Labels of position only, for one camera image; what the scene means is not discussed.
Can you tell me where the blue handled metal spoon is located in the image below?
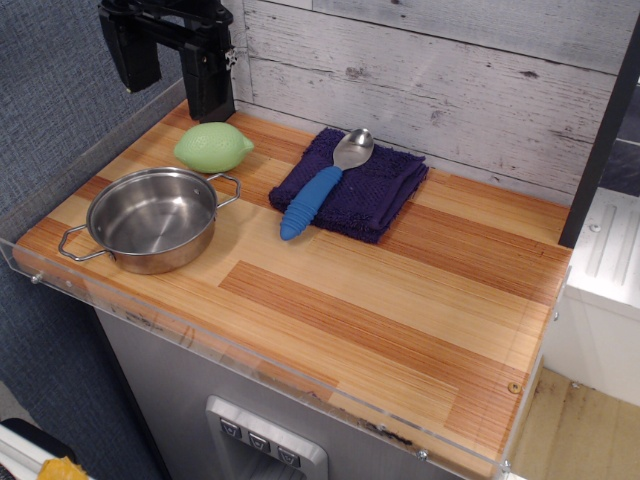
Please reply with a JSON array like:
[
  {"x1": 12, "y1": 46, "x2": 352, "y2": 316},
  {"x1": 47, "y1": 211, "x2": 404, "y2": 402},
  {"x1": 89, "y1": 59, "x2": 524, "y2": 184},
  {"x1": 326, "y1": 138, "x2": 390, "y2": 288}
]
[{"x1": 279, "y1": 128, "x2": 374, "y2": 241}]

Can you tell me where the stainless steel pot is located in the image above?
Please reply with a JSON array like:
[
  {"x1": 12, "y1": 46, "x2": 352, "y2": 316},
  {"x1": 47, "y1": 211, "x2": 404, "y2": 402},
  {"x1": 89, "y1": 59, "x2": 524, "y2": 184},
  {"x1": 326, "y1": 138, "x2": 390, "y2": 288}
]
[{"x1": 58, "y1": 167, "x2": 241, "y2": 275}]

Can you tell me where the yellow object bottom left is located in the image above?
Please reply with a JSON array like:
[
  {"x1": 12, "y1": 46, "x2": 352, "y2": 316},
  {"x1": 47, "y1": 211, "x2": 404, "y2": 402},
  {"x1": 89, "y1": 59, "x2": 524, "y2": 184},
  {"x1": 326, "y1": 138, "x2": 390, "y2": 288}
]
[{"x1": 37, "y1": 457, "x2": 90, "y2": 480}]

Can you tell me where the clear acrylic table guard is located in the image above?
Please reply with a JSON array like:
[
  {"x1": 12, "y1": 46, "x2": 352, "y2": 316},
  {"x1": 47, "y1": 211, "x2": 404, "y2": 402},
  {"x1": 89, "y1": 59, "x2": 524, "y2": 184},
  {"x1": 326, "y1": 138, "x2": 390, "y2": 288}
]
[{"x1": 3, "y1": 232, "x2": 570, "y2": 479}]

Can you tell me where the grey toy fridge cabinet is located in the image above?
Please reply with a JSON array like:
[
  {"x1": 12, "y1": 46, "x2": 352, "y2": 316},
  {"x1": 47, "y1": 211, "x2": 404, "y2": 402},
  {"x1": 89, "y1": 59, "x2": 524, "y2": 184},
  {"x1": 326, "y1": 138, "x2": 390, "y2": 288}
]
[{"x1": 92, "y1": 305, "x2": 481, "y2": 480}]

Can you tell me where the green plastic lemon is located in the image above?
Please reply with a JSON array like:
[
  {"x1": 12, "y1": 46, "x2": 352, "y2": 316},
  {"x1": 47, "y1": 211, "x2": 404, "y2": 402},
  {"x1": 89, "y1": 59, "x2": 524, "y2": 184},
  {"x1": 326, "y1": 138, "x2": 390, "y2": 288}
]
[{"x1": 174, "y1": 122, "x2": 254, "y2": 173}]

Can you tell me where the silver dispenser button panel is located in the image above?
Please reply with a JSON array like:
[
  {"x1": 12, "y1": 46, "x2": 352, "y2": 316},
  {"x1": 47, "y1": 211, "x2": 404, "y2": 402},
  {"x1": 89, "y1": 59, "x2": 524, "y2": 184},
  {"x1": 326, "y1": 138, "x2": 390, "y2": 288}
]
[{"x1": 205, "y1": 395, "x2": 329, "y2": 479}]

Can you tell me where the black right vertical post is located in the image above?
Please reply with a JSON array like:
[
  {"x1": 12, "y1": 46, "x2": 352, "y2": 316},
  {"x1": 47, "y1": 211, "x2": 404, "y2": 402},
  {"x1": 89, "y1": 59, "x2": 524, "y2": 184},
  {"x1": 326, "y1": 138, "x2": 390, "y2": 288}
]
[{"x1": 558, "y1": 19, "x2": 639, "y2": 248}]

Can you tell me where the white toy sink unit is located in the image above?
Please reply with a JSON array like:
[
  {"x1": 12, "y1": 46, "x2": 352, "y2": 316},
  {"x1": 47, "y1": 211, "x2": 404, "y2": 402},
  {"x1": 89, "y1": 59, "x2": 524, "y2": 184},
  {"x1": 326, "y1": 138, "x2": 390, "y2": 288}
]
[{"x1": 542, "y1": 188, "x2": 639, "y2": 405}]

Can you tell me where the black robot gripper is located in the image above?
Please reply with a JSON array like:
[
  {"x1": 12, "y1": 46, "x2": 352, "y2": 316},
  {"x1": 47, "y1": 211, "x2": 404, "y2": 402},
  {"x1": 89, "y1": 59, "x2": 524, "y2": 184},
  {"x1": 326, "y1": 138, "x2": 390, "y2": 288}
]
[{"x1": 99, "y1": 1, "x2": 235, "y2": 121}]

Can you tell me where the purple folded cloth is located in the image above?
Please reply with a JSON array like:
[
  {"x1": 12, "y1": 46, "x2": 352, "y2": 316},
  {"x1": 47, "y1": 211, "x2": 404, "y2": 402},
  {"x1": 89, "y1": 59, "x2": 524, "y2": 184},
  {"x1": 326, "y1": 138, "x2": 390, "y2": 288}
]
[{"x1": 269, "y1": 128, "x2": 428, "y2": 243}]

